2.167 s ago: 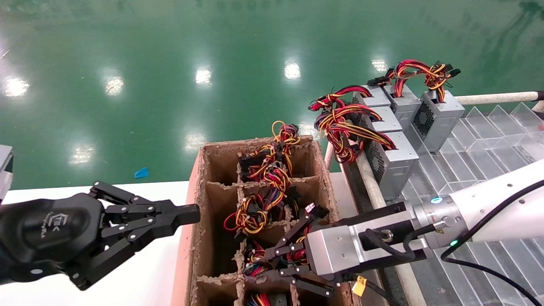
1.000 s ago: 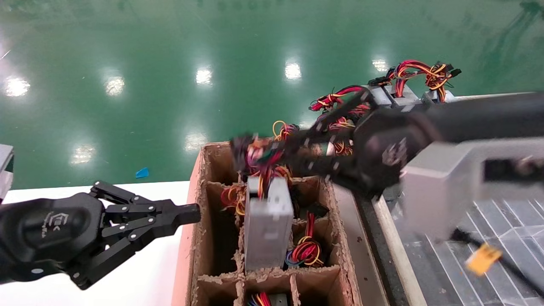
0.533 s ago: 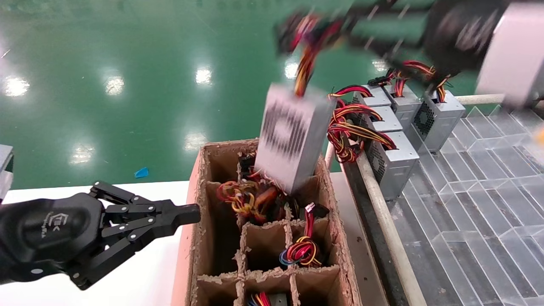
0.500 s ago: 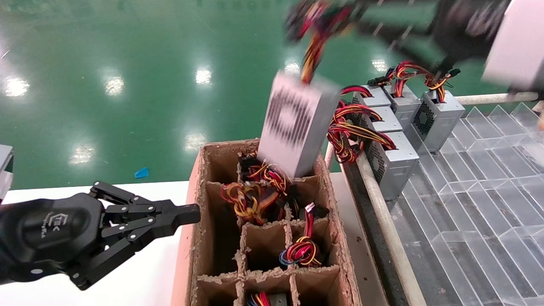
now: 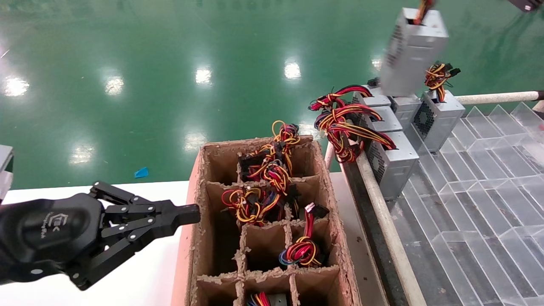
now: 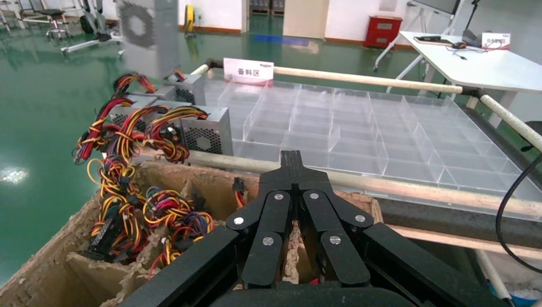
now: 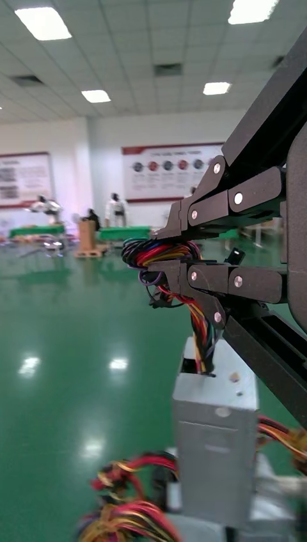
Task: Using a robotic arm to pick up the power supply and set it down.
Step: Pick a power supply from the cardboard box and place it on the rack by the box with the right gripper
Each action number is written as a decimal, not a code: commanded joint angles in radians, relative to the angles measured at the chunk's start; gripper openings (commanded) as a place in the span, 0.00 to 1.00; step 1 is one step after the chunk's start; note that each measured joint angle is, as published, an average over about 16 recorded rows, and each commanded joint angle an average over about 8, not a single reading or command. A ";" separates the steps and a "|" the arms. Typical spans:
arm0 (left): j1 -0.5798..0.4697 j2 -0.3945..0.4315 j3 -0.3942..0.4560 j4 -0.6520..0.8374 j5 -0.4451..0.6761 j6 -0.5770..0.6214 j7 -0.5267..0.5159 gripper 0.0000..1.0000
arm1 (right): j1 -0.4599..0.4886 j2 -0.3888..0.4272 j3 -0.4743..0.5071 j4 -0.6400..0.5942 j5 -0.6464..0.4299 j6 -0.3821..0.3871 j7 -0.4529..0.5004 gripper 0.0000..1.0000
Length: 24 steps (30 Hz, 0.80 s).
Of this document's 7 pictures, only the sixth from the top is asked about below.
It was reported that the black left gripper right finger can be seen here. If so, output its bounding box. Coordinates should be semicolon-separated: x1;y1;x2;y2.
293;150;373;288

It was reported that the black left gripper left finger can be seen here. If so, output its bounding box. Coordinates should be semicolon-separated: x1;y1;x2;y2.
225;150;297;290

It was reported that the grey power supply with harness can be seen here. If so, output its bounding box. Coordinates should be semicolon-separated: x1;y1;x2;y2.
167;70;207;107
144;105;235;165
112;99;183;164
74;95;149;166
116;0;181;81
112;72;176;105

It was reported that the clear acrylic divided tray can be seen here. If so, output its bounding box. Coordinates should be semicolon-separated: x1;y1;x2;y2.
203;78;542;202

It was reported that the white sign with red text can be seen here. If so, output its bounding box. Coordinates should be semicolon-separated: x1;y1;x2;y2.
223;57;275;88

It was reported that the blue floor mat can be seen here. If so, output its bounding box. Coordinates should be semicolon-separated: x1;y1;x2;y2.
253;35;313;47

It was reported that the red cabinet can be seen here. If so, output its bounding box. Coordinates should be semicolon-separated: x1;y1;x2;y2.
364;15;404;49

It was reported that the beige door panel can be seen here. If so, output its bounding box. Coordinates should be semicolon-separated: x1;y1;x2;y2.
282;0;330;40

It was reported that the flat black tablet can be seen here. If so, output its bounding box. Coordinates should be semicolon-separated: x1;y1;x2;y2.
414;35;454;46

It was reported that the white table with legs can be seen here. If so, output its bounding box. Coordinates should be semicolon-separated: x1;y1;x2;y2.
372;30;542;128

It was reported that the divided brown cardboard box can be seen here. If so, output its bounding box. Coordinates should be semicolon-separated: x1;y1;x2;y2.
0;160;384;307

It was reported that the white red small box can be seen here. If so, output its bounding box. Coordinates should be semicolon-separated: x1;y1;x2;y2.
481;32;511;51

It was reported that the background wheeled equipment stand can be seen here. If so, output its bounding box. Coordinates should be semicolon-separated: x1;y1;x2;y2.
60;0;125;56

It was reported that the black stool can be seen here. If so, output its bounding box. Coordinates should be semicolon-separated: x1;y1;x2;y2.
38;7;73;41

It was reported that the beige pipe rack frame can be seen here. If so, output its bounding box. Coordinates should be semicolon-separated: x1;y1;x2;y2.
186;59;542;303

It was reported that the curved black hanging cable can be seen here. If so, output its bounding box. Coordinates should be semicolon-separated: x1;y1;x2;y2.
495;153;542;276

